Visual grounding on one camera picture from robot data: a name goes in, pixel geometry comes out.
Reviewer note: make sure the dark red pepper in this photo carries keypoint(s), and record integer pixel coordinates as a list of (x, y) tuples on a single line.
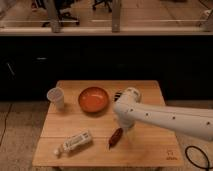
[(115, 137)]

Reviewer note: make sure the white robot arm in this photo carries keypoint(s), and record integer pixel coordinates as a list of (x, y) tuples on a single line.
[(190, 121)]

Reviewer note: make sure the black rectangular box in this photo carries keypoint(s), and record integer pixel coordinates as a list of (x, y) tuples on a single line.
[(117, 95)]

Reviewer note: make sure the orange bowl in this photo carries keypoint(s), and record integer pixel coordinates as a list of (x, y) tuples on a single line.
[(93, 99)]

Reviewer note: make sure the wooden table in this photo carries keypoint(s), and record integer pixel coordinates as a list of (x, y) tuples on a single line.
[(145, 146)]

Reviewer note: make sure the white plastic bottle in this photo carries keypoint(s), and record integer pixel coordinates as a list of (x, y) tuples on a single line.
[(73, 142)]

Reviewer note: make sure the black office chair base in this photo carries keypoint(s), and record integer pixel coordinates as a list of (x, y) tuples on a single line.
[(64, 4)]

